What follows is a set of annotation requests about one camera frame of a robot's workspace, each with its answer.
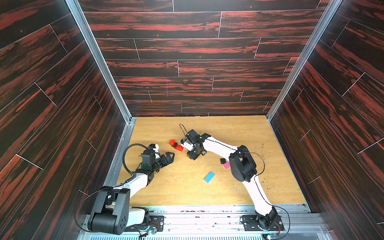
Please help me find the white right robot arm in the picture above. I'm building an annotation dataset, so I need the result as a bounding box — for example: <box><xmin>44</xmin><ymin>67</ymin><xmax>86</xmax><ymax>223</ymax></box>
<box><xmin>181</xmin><ymin>131</ymin><xmax>278</xmax><ymax>230</ymax></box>

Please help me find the red 2x4 lego brick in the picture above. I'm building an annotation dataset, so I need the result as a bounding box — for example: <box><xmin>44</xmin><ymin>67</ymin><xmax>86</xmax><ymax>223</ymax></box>
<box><xmin>176</xmin><ymin>145</ymin><xmax>184</xmax><ymax>152</ymax></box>

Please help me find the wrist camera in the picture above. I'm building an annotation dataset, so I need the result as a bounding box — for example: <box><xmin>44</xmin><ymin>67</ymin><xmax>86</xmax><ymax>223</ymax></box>
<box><xmin>141</xmin><ymin>149</ymin><xmax>160</xmax><ymax>170</ymax></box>
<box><xmin>187</xmin><ymin>130</ymin><xmax>200</xmax><ymax>145</ymax></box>

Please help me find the aluminium corner post right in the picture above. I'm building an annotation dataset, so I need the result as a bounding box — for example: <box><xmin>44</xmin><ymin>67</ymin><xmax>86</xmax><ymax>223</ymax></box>
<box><xmin>266</xmin><ymin>0</ymin><xmax>343</xmax><ymax>121</ymax></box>

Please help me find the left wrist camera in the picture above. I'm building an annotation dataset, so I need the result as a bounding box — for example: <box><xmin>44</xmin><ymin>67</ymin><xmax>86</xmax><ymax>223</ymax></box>
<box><xmin>141</xmin><ymin>149</ymin><xmax>160</xmax><ymax>170</ymax></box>

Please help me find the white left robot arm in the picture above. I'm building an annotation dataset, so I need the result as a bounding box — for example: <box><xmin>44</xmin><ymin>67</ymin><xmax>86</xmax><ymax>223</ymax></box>
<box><xmin>88</xmin><ymin>150</ymin><xmax>175</xmax><ymax>235</ymax></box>

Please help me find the aluminium corner post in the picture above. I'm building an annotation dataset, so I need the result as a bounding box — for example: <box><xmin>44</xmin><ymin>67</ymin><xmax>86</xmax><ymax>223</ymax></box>
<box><xmin>65</xmin><ymin>0</ymin><xmax>133</xmax><ymax>122</ymax></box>
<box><xmin>266</xmin><ymin>0</ymin><xmax>343</xmax><ymax>121</ymax></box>

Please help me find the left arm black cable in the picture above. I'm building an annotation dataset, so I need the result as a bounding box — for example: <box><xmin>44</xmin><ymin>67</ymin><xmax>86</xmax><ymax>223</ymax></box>
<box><xmin>74</xmin><ymin>143</ymin><xmax>149</xmax><ymax>233</ymax></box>

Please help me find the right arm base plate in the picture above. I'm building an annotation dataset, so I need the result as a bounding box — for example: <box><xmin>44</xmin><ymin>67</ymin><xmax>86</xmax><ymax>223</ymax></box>
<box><xmin>240</xmin><ymin>215</ymin><xmax>285</xmax><ymax>232</ymax></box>

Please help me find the light blue lego plate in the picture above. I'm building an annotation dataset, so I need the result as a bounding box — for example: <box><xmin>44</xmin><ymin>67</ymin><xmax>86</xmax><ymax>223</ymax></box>
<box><xmin>204</xmin><ymin>172</ymin><xmax>215</xmax><ymax>184</ymax></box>

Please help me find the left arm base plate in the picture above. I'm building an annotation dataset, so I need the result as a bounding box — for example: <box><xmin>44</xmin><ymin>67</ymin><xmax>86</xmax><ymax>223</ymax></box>
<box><xmin>125</xmin><ymin>215</ymin><xmax>165</xmax><ymax>234</ymax></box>

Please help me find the aluminium front rail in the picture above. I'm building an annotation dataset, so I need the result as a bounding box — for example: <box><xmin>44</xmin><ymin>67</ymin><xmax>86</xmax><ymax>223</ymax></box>
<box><xmin>78</xmin><ymin>204</ymin><xmax>335</xmax><ymax>240</ymax></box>

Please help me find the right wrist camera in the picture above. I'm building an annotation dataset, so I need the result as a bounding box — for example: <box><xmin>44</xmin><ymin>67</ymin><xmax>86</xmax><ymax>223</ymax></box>
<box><xmin>187</xmin><ymin>130</ymin><xmax>200</xmax><ymax>145</ymax></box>

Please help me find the pink lego brick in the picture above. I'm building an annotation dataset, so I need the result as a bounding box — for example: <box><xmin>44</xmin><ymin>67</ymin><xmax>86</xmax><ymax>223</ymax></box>
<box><xmin>224</xmin><ymin>162</ymin><xmax>231</xmax><ymax>169</ymax></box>

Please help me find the aluminium corner post left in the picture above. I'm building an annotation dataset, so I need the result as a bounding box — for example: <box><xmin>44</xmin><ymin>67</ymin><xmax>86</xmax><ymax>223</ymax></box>
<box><xmin>65</xmin><ymin>0</ymin><xmax>133</xmax><ymax>122</ymax></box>

